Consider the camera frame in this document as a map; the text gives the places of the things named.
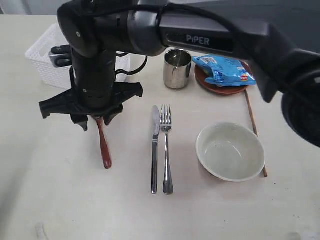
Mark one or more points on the brown wooden chopstick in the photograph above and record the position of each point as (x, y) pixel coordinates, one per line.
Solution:
(253, 124)

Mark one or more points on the silver fork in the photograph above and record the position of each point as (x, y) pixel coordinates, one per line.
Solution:
(166, 126)

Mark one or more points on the white perforated plastic basket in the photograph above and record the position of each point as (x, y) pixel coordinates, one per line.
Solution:
(38, 55)

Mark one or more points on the reddish brown wooden spoon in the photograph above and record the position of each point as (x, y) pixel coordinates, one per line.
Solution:
(105, 153)

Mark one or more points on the shiny steel cup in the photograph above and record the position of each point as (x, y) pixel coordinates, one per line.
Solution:
(177, 68)

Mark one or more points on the blue packet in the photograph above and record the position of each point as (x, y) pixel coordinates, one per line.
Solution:
(223, 71)

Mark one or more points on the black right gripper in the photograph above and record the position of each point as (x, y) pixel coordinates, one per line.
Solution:
(94, 90)

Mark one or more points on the grey speckled ceramic dish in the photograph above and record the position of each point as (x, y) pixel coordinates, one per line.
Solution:
(230, 152)

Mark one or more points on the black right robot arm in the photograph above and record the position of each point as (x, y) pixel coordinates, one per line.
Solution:
(279, 39)

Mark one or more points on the silver table knife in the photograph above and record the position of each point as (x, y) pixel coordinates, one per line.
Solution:
(154, 153)

